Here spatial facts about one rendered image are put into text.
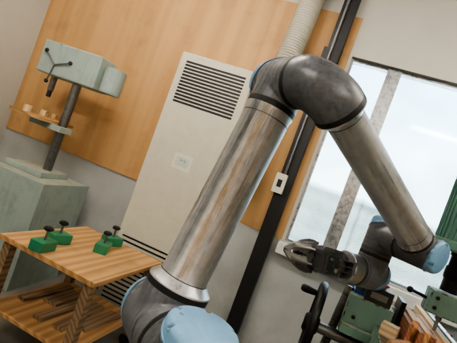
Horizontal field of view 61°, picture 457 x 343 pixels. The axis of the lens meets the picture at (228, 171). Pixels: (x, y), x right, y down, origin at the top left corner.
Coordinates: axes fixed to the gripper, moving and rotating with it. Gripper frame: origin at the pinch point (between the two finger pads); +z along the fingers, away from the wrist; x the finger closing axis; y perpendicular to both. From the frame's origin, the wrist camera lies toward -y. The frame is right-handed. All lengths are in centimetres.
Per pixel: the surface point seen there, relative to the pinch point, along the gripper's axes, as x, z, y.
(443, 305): 3, -52, 14
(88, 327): 65, 4, -122
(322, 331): 21.7, -34.1, -11.6
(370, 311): 10.9, -40.1, -0.3
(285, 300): 32, -114, -117
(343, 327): 17.9, -34.8, -4.6
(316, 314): 15.8, -23.2, -5.9
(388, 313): 9.9, -43.5, 3.4
